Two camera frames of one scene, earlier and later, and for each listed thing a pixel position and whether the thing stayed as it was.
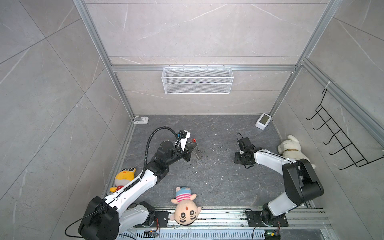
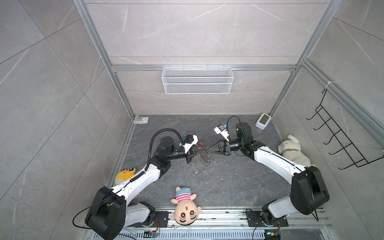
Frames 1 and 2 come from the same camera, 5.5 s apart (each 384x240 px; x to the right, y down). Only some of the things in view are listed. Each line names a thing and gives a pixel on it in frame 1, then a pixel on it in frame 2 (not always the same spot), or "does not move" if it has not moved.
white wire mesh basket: (197, 80) does not move
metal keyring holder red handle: (198, 153) → (201, 144)
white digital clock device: (263, 121) does not move
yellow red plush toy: (122, 177) does not move
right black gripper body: (239, 158) → (227, 148)
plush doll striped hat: (186, 210) does not move
